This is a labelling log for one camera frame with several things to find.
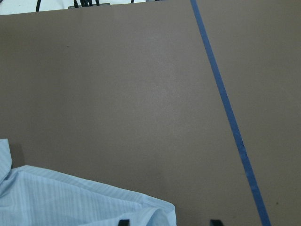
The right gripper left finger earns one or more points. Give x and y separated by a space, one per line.
124 222

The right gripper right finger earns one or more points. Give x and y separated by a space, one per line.
216 222

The light blue button shirt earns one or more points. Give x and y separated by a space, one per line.
33 196

